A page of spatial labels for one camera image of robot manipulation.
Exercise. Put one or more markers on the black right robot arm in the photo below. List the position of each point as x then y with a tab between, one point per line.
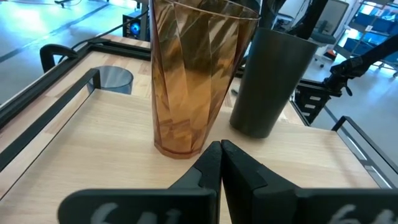
357	65

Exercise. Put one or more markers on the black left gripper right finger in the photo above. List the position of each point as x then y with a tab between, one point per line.
280	205

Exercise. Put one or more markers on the wooden shelf with black frame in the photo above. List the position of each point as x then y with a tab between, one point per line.
102	146

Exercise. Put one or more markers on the black computer tower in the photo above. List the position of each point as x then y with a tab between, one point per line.
134	27

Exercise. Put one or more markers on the black overhead frame post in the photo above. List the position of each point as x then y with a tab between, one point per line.
308	18

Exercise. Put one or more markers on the grey office chair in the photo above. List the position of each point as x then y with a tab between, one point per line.
329	34

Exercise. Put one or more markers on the amber twisted plastic tumbler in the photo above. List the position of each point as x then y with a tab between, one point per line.
192	77

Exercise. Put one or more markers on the black table edge frame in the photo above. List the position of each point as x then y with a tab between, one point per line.
46	84

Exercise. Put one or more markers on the dark grey tall tumbler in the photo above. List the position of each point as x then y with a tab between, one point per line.
270	84

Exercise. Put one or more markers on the rack with blue bins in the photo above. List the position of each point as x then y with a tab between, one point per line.
373	25

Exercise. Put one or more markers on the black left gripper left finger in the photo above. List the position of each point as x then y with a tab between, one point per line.
174	205

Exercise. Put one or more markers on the small blue translucent cup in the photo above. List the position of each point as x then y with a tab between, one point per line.
115	79

